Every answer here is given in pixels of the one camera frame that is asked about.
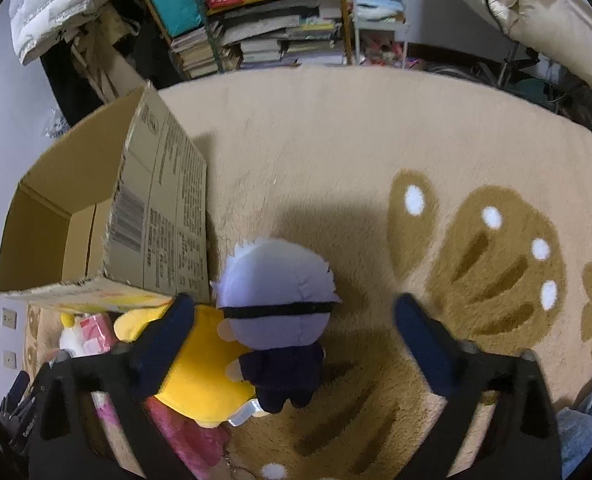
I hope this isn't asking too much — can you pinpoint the lower wall socket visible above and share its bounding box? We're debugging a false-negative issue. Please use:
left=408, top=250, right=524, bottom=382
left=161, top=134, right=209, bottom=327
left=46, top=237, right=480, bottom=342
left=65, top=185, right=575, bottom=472
left=2, top=350, right=17, bottom=370

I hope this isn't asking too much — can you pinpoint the yellow plush toy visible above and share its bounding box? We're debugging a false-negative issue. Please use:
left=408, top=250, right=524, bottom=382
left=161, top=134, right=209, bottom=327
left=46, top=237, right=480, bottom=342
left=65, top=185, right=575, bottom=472
left=114, top=297, right=256, bottom=428

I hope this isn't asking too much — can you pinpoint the wall socket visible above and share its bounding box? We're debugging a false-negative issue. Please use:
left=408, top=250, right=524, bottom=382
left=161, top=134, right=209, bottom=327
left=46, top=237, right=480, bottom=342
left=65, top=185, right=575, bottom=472
left=2, top=350, right=17, bottom=370
left=1, top=308, right=17, bottom=330

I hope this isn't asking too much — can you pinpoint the pink tissue pack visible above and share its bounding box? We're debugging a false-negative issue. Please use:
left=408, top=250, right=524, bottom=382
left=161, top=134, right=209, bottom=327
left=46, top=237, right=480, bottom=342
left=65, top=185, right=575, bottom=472
left=79, top=313, right=117, bottom=356

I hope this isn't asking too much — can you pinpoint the beige hanging garment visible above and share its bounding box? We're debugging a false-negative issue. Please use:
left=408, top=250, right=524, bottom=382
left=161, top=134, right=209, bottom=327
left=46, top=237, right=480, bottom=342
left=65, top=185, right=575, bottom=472
left=70, top=4, right=145, bottom=104

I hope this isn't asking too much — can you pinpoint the brown cardboard box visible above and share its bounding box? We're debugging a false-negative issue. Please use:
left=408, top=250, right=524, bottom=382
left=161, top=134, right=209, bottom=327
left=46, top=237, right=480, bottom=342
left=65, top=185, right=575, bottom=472
left=0, top=84, right=209, bottom=313

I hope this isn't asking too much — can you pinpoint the white rolling cart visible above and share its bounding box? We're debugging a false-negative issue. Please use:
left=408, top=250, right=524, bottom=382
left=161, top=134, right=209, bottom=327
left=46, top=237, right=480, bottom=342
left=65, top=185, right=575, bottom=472
left=348, top=0, right=409, bottom=68

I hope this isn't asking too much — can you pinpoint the blue jeans leg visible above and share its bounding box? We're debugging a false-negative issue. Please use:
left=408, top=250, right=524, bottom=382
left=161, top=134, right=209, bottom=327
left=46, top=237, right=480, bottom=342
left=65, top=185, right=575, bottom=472
left=556, top=389, right=592, bottom=479

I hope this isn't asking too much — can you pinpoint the beige paw-print rug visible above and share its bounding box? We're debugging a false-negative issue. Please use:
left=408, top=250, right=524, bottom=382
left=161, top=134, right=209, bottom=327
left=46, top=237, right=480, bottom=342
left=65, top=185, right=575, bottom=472
left=22, top=63, right=592, bottom=480

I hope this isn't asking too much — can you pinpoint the white-haired blindfolded plush doll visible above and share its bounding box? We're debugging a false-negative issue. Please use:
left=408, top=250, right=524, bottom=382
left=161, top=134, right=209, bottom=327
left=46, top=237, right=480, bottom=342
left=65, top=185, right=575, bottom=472
left=212, top=238, right=340, bottom=426

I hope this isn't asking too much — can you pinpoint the pink plush bear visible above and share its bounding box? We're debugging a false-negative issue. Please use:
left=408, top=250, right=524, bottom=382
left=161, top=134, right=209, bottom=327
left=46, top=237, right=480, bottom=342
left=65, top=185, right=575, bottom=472
left=144, top=396, right=230, bottom=479

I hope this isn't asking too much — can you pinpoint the upper wall socket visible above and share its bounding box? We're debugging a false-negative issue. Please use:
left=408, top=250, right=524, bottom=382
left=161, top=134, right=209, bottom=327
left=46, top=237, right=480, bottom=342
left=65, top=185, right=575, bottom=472
left=1, top=308, right=17, bottom=330

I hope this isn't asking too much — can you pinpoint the wooden bookshelf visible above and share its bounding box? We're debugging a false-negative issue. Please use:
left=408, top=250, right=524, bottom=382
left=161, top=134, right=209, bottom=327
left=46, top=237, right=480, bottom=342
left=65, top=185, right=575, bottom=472
left=145, top=0, right=352, bottom=80

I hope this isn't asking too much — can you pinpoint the stack of books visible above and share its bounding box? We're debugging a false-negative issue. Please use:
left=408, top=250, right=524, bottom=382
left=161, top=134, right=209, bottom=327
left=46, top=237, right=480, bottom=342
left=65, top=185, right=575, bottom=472
left=170, top=0, right=347, bottom=79

